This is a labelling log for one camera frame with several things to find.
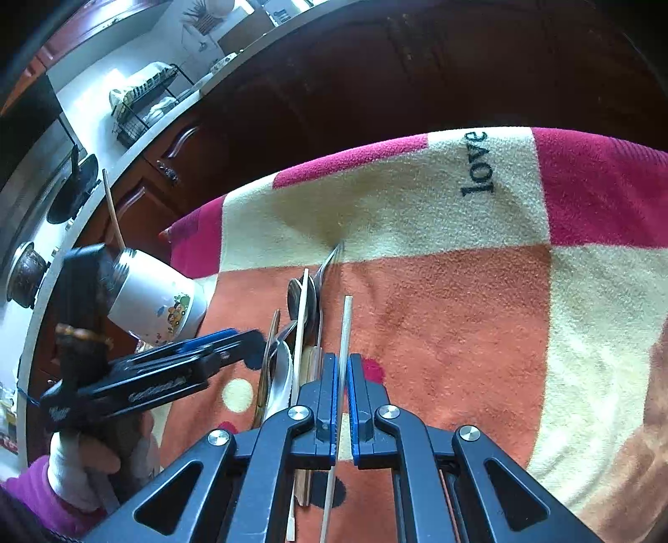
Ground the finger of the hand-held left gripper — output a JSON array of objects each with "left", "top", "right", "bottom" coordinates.
[
  {"left": 209, "top": 337, "right": 264, "bottom": 374},
  {"left": 180, "top": 329, "right": 262, "bottom": 356}
]

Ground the person's left forearm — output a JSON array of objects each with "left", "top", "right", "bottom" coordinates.
[{"left": 0, "top": 454, "right": 105, "bottom": 541}]

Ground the black wok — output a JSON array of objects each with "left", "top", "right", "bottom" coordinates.
[{"left": 47, "top": 145, "right": 101, "bottom": 226}]

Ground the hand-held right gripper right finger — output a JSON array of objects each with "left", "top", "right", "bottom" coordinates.
[{"left": 349, "top": 353, "right": 606, "bottom": 543}]

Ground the white ceramic spoon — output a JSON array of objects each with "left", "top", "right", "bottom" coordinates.
[{"left": 262, "top": 338, "right": 294, "bottom": 425}]

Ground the person's left hand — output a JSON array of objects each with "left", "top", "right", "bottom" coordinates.
[{"left": 48, "top": 410, "right": 157, "bottom": 515}]

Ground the black wire dish rack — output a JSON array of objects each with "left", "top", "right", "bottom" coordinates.
[{"left": 109, "top": 61, "right": 182, "bottom": 148}]

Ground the black range hood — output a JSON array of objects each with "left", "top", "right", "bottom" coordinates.
[{"left": 0, "top": 73, "right": 66, "bottom": 189}]

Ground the patchwork fleece blanket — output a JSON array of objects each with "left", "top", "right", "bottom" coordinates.
[{"left": 157, "top": 127, "right": 668, "bottom": 543}]

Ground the pot with glass lid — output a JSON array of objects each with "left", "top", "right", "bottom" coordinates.
[{"left": 6, "top": 241, "right": 52, "bottom": 310}]

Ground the white cartoon print bottle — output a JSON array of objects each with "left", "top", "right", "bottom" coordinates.
[{"left": 107, "top": 248, "right": 210, "bottom": 346}]

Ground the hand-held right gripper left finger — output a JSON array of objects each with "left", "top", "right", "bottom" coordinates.
[{"left": 81, "top": 353, "right": 339, "bottom": 543}]

